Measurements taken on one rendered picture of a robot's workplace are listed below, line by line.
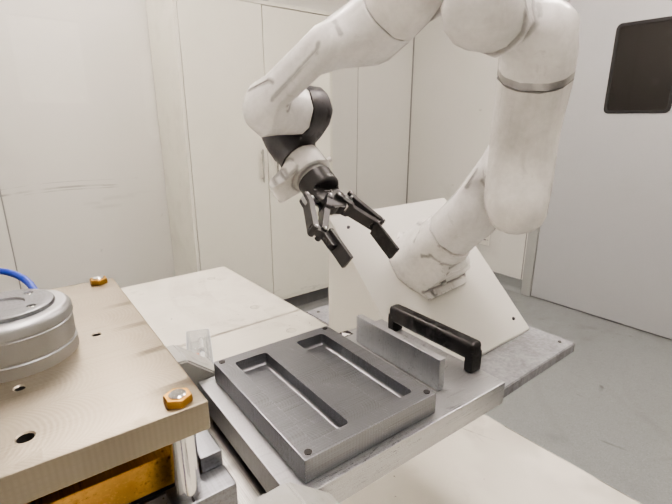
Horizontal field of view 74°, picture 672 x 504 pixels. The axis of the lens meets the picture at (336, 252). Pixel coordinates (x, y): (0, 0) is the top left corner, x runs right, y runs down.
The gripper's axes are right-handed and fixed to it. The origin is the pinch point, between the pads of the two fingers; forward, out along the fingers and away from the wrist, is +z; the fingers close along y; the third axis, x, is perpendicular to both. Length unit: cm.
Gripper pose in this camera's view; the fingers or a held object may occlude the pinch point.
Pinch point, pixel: (369, 253)
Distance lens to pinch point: 83.9
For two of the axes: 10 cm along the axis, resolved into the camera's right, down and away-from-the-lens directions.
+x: -5.0, 6.5, 5.8
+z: 5.3, 7.5, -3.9
